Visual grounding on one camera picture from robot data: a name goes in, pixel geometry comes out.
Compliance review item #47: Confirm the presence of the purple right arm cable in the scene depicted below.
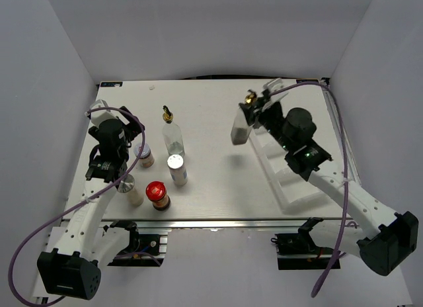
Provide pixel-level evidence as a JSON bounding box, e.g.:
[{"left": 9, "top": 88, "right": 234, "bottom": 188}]
[{"left": 269, "top": 81, "right": 352, "bottom": 298}]

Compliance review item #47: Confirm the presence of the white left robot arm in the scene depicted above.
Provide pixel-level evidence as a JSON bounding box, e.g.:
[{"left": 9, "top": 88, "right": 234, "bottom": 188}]
[{"left": 37, "top": 100, "right": 144, "bottom": 300}]

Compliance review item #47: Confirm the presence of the blue sticker on left corner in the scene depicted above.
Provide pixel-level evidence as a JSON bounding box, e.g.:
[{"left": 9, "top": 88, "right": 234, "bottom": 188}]
[{"left": 100, "top": 81, "right": 123, "bottom": 88}]

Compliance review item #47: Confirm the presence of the white plastic organizer tray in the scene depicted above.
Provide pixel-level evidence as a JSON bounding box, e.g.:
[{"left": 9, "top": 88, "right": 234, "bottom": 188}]
[{"left": 249, "top": 126, "right": 329, "bottom": 215}]

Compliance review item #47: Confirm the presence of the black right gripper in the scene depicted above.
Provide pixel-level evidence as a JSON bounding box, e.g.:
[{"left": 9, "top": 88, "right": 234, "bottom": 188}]
[{"left": 239, "top": 97, "right": 293, "bottom": 152}]

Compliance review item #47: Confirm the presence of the silver lid shaker bottle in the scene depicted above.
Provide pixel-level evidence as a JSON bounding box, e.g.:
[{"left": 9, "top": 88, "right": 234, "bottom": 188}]
[{"left": 167, "top": 154, "right": 188, "bottom": 187}]

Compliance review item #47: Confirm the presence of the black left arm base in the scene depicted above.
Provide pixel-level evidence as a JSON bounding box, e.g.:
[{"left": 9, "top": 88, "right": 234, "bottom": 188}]
[{"left": 102, "top": 220, "right": 164, "bottom": 267}]

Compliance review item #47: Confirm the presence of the aluminium table front rail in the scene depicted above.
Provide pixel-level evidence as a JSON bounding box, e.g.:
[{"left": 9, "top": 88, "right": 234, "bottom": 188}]
[{"left": 98, "top": 219, "right": 356, "bottom": 230}]

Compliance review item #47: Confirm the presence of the aluminium table rail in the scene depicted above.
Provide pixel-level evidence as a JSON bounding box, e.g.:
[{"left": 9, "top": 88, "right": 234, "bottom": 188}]
[
  {"left": 322, "top": 77, "right": 361, "bottom": 185},
  {"left": 98, "top": 219, "right": 356, "bottom": 230}
]

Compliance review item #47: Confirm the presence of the silver cone cap grinder bottle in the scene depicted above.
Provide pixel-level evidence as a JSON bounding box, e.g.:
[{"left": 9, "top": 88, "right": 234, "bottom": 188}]
[{"left": 118, "top": 175, "right": 144, "bottom": 207}]

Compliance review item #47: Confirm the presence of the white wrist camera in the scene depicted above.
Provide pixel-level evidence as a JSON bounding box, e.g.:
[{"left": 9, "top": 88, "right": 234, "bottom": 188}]
[
  {"left": 85, "top": 99, "right": 116, "bottom": 128},
  {"left": 262, "top": 78, "right": 289, "bottom": 103}
]

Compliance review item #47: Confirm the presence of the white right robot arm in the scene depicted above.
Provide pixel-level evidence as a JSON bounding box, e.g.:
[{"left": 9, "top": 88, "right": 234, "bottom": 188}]
[{"left": 231, "top": 97, "right": 419, "bottom": 276}]

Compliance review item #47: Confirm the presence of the clear round glass oil bottle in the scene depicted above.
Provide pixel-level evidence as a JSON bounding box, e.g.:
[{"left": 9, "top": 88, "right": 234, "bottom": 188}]
[{"left": 162, "top": 105, "right": 185, "bottom": 157}]

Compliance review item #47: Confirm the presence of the red cap sauce jar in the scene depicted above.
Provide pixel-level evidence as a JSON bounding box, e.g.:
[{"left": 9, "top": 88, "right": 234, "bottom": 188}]
[{"left": 145, "top": 181, "right": 171, "bottom": 211}]

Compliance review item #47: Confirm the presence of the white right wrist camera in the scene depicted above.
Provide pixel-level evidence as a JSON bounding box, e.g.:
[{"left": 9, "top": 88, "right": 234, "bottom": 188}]
[{"left": 262, "top": 78, "right": 289, "bottom": 103}]

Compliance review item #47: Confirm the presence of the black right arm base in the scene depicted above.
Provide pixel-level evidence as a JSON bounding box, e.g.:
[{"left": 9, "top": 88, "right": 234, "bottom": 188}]
[{"left": 270, "top": 217, "right": 333, "bottom": 271}]

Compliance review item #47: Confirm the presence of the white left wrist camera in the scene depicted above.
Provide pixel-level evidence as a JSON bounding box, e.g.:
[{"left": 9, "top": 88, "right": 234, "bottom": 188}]
[{"left": 85, "top": 99, "right": 116, "bottom": 128}]

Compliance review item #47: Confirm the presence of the small jar with white lid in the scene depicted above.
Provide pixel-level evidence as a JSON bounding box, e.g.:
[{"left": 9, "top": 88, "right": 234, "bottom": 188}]
[{"left": 134, "top": 143, "right": 155, "bottom": 168}]

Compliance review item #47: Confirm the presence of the square glass bottle gold spout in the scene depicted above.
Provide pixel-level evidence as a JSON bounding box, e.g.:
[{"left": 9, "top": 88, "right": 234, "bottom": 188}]
[{"left": 231, "top": 90, "right": 257, "bottom": 146}]

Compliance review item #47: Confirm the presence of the aluminium table right rail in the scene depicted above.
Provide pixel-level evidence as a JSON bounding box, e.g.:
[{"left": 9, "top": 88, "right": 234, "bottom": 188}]
[{"left": 322, "top": 77, "right": 361, "bottom": 185}]

